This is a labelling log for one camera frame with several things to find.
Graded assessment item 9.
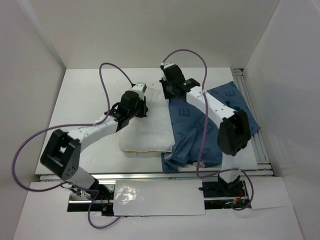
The white glossy cover sheet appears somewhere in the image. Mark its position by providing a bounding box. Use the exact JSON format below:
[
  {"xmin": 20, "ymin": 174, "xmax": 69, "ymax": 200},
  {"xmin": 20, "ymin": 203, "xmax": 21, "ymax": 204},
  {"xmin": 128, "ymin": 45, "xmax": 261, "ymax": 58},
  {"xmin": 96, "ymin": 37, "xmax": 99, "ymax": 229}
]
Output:
[{"xmin": 113, "ymin": 179, "xmax": 206, "ymax": 217}]

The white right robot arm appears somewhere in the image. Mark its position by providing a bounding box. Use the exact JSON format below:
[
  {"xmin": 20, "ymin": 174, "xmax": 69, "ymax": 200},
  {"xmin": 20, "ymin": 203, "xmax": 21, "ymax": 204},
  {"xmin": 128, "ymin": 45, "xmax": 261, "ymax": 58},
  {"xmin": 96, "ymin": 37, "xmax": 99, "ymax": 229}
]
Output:
[{"xmin": 159, "ymin": 62, "xmax": 251, "ymax": 196}]

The white pillow yellow underside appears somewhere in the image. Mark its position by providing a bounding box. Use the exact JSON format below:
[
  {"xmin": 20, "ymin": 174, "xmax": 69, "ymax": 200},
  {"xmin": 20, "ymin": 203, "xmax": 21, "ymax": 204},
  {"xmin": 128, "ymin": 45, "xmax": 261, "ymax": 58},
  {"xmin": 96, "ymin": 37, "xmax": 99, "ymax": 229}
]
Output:
[{"xmin": 118, "ymin": 87, "xmax": 175, "ymax": 153}]

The aluminium front rail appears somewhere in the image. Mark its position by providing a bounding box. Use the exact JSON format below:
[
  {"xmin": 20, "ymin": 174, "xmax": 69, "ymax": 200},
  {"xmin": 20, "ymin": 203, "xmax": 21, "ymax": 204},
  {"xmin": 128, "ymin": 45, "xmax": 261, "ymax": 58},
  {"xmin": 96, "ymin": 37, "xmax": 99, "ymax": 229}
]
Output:
[{"xmin": 93, "ymin": 169, "xmax": 274, "ymax": 180}]

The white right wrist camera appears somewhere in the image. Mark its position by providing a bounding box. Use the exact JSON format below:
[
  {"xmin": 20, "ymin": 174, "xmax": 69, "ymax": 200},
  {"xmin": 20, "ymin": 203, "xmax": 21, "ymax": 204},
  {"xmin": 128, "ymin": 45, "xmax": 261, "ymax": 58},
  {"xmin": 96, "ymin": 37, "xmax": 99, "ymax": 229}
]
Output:
[{"xmin": 160, "ymin": 62, "xmax": 174, "ymax": 70}]

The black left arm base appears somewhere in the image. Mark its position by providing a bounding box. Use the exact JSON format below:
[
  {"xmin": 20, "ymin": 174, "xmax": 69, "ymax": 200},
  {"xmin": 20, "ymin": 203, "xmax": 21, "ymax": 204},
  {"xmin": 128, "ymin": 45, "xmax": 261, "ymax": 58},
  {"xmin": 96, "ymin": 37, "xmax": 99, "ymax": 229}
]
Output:
[{"xmin": 61, "ymin": 183, "xmax": 115, "ymax": 217}]

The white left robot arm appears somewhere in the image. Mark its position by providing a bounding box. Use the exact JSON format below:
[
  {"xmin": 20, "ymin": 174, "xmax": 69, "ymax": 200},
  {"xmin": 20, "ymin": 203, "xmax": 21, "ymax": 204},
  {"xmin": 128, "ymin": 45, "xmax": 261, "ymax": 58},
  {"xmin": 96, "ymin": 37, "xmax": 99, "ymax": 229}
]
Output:
[{"xmin": 40, "ymin": 84, "xmax": 148, "ymax": 200}]

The blue printed pillowcase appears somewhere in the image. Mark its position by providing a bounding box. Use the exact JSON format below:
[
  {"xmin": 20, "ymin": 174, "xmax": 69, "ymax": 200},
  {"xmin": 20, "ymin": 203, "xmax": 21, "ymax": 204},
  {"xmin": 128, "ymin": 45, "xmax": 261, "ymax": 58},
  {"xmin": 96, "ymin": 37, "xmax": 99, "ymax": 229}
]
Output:
[{"xmin": 161, "ymin": 81, "xmax": 261, "ymax": 173}]

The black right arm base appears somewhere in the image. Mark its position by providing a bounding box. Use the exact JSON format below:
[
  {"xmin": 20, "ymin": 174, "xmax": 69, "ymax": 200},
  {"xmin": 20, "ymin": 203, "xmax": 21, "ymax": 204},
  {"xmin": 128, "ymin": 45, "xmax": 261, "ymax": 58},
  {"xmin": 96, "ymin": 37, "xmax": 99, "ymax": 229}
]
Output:
[{"xmin": 198, "ymin": 176, "xmax": 250, "ymax": 210}]

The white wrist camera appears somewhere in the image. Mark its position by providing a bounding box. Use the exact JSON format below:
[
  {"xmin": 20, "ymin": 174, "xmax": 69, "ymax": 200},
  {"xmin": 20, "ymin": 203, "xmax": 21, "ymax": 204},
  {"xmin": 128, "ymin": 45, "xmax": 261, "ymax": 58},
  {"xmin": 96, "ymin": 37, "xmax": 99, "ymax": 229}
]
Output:
[
  {"xmin": 130, "ymin": 82, "xmax": 147, "ymax": 100},
  {"xmin": 160, "ymin": 62, "xmax": 174, "ymax": 70}
]

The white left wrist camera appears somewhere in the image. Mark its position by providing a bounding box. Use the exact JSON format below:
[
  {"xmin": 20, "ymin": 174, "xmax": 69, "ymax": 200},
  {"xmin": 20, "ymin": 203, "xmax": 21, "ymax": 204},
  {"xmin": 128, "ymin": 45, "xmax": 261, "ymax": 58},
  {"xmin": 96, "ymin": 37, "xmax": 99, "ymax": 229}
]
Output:
[{"xmin": 130, "ymin": 82, "xmax": 147, "ymax": 100}]

